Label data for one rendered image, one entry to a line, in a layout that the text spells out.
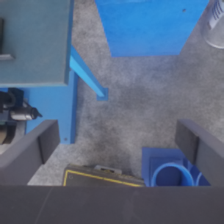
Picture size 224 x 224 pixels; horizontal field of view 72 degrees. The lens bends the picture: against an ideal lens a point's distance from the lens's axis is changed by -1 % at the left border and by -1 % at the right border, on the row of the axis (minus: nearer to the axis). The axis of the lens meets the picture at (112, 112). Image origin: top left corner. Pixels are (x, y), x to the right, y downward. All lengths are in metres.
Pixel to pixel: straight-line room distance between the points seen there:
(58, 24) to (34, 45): 0.14
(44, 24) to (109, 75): 1.08
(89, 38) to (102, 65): 0.38
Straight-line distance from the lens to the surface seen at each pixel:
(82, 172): 1.42
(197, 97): 1.79
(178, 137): 0.17
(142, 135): 1.63
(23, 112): 1.39
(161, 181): 1.56
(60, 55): 0.71
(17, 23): 0.90
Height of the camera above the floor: 1.63
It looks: 79 degrees down
